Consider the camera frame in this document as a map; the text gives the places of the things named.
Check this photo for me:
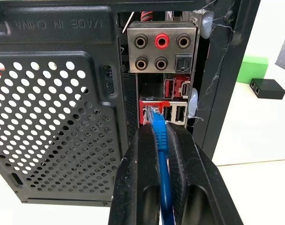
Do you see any green block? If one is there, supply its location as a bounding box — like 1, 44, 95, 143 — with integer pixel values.
235, 55, 269, 84

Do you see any dark grey mat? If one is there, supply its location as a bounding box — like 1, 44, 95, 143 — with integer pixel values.
275, 30, 285, 73

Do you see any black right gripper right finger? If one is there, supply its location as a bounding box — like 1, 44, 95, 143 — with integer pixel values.
165, 122, 244, 225

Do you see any small black network box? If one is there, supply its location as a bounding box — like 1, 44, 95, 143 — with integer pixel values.
249, 78, 285, 100

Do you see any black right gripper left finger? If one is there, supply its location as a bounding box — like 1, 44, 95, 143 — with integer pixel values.
108, 123, 162, 225

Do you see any black computer tower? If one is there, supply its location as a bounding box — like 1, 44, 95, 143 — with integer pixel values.
0, 0, 261, 208

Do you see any blue ethernet cable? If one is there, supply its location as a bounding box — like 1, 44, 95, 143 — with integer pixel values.
147, 105, 175, 225

